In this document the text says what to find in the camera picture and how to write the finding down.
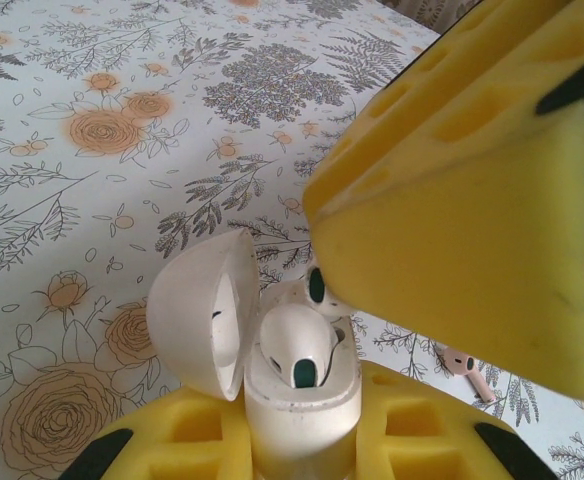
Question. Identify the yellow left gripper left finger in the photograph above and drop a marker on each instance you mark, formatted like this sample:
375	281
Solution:
172	440

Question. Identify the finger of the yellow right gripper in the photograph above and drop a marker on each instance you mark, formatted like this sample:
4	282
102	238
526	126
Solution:
417	75
472	250

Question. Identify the white earbud charging case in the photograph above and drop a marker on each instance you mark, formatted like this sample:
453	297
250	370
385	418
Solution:
302	425

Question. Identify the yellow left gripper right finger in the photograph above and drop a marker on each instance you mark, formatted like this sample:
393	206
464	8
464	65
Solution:
422	440

